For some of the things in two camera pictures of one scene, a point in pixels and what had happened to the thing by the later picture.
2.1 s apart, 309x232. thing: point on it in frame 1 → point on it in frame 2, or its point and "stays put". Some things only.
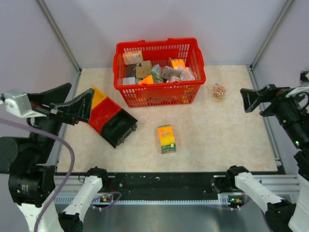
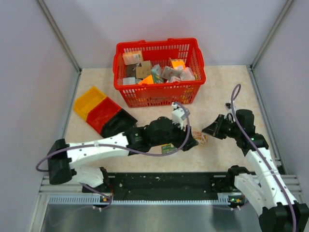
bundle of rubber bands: (219, 88) → (197, 135)
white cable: (222, 94) → (203, 143)
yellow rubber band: (218, 99) → (206, 140)
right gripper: (250, 97) → (214, 128)
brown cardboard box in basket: (145, 70) stays put
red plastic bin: (102, 113) stays put
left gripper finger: (77, 109) → (191, 141)
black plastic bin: (119, 125) stays put
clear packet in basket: (174, 75) stays put
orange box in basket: (133, 57) stays put
